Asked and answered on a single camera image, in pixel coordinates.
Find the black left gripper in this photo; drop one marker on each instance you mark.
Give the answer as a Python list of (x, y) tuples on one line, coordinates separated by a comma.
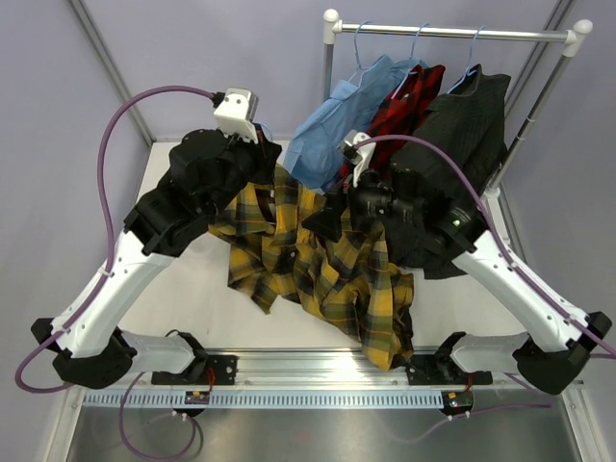
[(265, 154)]

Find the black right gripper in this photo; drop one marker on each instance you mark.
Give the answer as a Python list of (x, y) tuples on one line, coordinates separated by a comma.
[(327, 221)]

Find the yellow plaid shirt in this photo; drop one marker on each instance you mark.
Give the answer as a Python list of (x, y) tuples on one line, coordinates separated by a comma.
[(350, 284)]

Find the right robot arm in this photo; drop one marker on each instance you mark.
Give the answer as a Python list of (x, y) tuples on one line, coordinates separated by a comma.
[(558, 338)]

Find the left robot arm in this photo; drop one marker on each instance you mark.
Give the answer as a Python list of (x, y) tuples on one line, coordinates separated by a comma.
[(206, 171)]

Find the light blue shirt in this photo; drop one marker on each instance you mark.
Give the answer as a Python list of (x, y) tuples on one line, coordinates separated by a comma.
[(313, 157)]

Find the red black plaid shirt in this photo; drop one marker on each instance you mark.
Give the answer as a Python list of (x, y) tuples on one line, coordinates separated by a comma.
[(401, 112)]

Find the dark grey striped shirt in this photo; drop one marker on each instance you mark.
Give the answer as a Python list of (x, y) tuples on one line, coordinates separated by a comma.
[(464, 135)]

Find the blue hanger of grey shirt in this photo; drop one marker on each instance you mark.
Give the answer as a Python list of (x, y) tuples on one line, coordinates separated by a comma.
[(468, 69)]

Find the blue hanger of red shirt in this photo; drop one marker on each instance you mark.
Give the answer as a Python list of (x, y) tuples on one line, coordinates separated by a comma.
[(414, 53)]

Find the metal clothes rack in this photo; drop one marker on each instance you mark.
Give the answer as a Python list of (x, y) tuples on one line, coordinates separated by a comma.
[(571, 41)]

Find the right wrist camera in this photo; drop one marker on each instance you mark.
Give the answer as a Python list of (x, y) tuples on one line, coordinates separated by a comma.
[(357, 149)]

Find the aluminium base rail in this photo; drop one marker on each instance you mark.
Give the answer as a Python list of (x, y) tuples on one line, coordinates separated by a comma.
[(307, 369)]

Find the white slotted cable duct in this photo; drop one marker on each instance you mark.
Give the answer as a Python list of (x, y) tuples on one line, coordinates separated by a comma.
[(264, 399)]

